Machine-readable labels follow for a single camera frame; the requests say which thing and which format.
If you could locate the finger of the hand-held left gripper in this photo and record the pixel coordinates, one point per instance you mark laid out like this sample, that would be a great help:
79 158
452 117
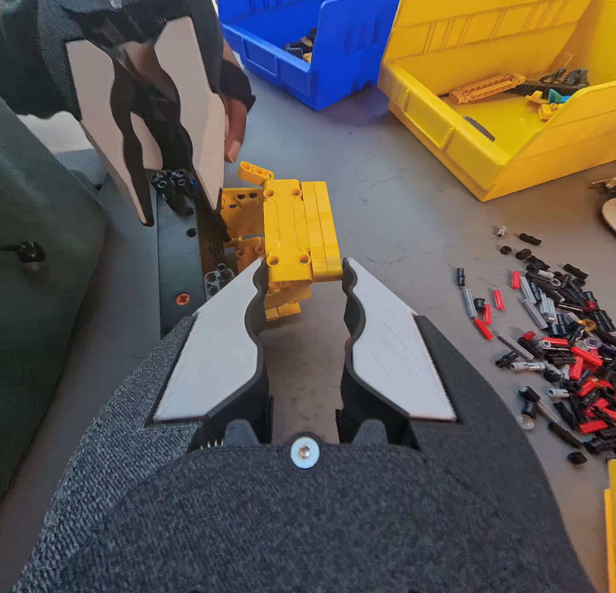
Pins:
96 102
197 97

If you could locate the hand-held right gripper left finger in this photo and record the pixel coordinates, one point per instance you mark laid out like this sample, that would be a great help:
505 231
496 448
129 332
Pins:
211 362

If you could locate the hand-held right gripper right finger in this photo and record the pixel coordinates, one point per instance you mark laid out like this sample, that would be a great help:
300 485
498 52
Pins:
399 362

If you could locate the partly built yellow lego model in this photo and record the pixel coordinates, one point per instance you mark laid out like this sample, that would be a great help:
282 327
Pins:
288 227

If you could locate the person's left forearm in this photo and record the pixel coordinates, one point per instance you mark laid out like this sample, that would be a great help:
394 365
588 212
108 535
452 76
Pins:
19 73

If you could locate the assorted lego parts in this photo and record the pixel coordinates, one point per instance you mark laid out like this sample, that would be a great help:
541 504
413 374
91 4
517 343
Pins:
301 49
486 88

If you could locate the pile of small lego pins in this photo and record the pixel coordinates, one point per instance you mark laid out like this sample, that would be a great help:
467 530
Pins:
577 357

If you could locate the person's left hand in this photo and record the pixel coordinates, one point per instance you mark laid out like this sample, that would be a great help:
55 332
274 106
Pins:
236 131

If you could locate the blue plastic storage bin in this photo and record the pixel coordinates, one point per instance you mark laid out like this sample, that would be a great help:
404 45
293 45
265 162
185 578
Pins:
346 39

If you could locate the yellow plastic storage bin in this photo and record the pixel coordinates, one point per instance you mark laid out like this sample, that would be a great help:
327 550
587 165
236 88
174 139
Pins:
553 155
611 530

